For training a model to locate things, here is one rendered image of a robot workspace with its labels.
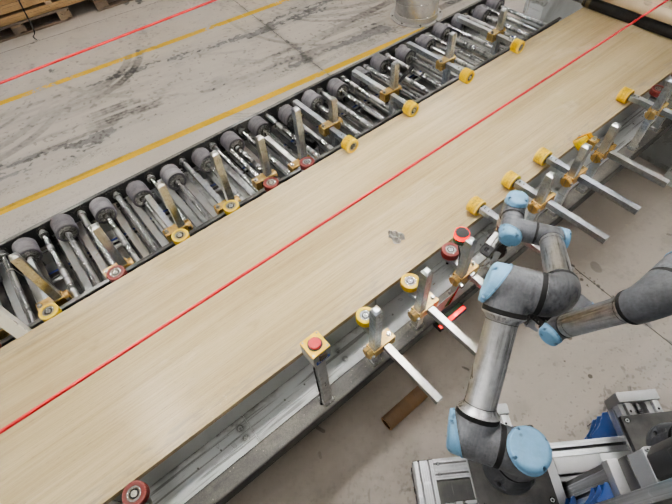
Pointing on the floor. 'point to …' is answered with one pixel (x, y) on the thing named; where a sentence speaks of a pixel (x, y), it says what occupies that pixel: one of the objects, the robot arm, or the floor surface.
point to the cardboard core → (403, 408)
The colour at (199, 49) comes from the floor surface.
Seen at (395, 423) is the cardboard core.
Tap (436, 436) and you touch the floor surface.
